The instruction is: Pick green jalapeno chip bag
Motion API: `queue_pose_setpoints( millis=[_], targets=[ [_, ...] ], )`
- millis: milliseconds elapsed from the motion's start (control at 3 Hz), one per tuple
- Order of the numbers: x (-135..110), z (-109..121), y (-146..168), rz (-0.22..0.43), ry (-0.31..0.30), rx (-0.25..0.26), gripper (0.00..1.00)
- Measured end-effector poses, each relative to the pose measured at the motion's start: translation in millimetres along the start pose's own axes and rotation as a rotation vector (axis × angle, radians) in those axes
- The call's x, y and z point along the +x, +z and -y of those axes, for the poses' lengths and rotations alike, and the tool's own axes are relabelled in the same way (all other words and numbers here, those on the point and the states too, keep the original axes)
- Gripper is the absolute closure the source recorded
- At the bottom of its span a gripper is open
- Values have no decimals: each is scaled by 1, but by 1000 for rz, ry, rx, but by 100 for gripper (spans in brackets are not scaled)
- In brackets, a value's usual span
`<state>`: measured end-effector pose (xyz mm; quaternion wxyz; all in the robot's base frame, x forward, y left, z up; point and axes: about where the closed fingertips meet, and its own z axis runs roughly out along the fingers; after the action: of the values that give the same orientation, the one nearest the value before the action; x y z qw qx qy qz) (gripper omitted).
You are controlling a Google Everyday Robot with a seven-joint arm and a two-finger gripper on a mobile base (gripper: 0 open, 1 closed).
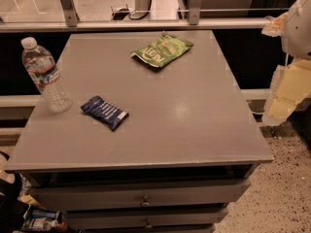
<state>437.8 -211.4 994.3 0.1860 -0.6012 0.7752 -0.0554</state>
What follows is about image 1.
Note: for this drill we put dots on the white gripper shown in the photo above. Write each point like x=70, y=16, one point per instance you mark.
x=298, y=29

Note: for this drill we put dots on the green jalapeno chip bag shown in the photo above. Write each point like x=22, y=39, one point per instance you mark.
x=163, y=51

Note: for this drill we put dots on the blue snack bag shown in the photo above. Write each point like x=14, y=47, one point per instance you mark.
x=104, y=112

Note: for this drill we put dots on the black bag on floor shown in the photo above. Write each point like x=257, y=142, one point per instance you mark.
x=11, y=209

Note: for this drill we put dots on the grey drawer cabinet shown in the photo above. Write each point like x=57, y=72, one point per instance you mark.
x=190, y=142

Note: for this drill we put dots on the top drawer knob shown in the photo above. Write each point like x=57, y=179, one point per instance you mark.
x=145, y=203

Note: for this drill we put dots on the drawer knob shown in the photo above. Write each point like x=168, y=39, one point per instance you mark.
x=148, y=225
x=145, y=203

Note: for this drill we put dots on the clear plastic water bottle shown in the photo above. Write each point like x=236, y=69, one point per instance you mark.
x=43, y=71

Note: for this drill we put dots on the bottle on floor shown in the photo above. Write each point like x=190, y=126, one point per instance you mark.
x=40, y=224

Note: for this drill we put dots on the metal railing frame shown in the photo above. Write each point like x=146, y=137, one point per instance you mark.
x=119, y=15

